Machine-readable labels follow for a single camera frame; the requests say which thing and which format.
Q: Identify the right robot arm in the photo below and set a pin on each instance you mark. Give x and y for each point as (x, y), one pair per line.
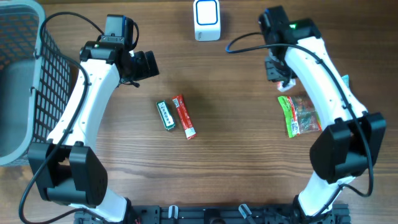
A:
(351, 137)

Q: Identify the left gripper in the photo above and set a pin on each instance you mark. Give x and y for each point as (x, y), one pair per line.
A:
(145, 71)

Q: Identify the dark green gum pack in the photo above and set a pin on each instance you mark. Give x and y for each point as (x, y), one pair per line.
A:
(165, 114)

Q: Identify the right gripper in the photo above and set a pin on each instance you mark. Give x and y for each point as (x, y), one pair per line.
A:
(272, 73)

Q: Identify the white barcode scanner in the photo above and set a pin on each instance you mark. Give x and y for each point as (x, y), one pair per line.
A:
(207, 20)

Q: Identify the grey plastic shopping basket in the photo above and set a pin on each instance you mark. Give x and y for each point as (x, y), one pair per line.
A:
(35, 84)

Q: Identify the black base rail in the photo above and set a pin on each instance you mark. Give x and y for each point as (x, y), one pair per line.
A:
(268, 214)

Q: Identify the green snack bag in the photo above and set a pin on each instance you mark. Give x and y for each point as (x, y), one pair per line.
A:
(300, 115)

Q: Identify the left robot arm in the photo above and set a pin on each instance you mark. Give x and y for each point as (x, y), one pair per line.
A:
(65, 167)

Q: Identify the teal white snack packet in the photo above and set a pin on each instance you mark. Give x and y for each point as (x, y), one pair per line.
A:
(345, 79)

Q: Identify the red long stick packet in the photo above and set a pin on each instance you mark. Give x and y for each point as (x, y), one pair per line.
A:
(184, 116)

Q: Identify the red small box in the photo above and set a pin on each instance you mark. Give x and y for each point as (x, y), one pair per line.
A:
(283, 86)

